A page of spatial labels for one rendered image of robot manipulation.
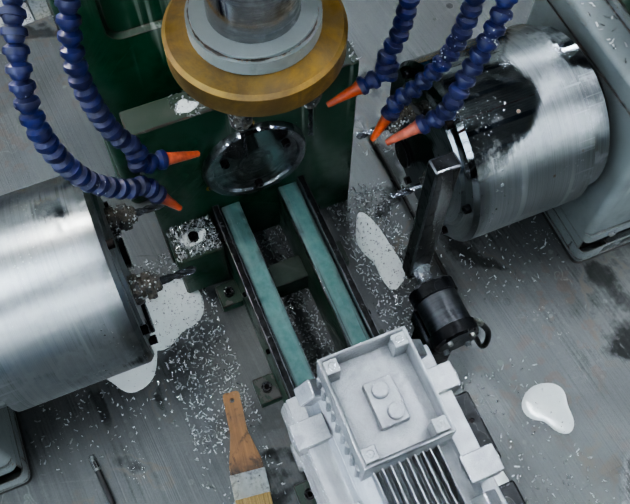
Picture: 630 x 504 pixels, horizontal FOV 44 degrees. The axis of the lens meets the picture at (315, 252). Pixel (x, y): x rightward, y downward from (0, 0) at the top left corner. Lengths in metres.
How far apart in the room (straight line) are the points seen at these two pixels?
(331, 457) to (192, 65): 0.43
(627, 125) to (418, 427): 0.47
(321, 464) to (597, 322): 0.57
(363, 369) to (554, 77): 0.42
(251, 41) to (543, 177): 0.43
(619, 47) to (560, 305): 0.41
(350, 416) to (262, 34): 0.39
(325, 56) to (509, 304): 0.61
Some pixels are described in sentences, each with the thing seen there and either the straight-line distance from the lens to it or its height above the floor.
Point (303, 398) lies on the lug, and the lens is 0.86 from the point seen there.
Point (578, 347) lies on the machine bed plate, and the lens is 1.25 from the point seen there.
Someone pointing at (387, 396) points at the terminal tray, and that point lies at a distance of 0.82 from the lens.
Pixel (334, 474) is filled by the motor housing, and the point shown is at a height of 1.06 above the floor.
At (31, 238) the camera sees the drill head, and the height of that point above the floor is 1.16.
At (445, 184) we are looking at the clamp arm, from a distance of 0.82.
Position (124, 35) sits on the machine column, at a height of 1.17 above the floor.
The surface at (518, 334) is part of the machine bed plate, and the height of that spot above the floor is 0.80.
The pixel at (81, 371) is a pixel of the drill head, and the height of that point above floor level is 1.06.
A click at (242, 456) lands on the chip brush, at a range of 1.13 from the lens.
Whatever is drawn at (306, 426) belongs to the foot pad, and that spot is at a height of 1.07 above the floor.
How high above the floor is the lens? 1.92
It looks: 64 degrees down
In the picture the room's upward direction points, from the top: 1 degrees clockwise
